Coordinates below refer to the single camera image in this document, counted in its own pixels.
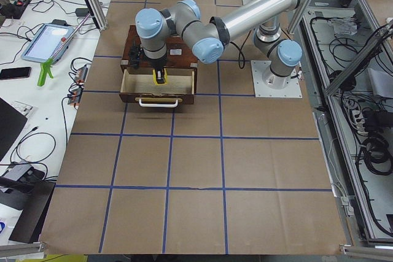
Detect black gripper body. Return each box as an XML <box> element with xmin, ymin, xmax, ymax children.
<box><xmin>128</xmin><ymin>45</ymin><xmax>167</xmax><ymax>74</ymax></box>

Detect yellow cube block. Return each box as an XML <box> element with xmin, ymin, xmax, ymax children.
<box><xmin>153</xmin><ymin>68</ymin><xmax>167</xmax><ymax>85</ymax></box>

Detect light wooden pull-out drawer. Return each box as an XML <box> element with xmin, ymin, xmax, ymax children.
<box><xmin>119</xmin><ymin>67</ymin><xmax>197</xmax><ymax>104</ymax></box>

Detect white drawer handle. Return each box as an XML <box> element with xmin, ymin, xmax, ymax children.
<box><xmin>138</xmin><ymin>99</ymin><xmax>179</xmax><ymax>108</ymax></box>

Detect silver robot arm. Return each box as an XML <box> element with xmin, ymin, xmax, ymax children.
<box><xmin>135</xmin><ymin>0</ymin><xmax>305</xmax><ymax>85</ymax></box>

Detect dark wooden drawer box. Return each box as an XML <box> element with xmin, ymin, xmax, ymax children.
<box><xmin>120</xmin><ymin>25</ymin><xmax>198</xmax><ymax>71</ymax></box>

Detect grey tape patch with spots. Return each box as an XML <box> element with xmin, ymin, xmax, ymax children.
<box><xmin>169</xmin><ymin>48</ymin><xmax>182</xmax><ymax>55</ymax></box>

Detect green grabber stick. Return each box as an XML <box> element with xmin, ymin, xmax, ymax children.
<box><xmin>37</xmin><ymin>13</ymin><xmax>90</xmax><ymax>87</ymax></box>

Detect blue teach pendant tablet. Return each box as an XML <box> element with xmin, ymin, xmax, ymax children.
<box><xmin>21</xmin><ymin>23</ymin><xmax>73</xmax><ymax>63</ymax></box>

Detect black smartphone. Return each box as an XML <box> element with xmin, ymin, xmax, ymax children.
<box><xmin>0</xmin><ymin>66</ymin><xmax>31</xmax><ymax>80</ymax></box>

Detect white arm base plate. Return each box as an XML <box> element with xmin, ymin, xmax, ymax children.
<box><xmin>251</xmin><ymin>60</ymin><xmax>302</xmax><ymax>99</ymax></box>

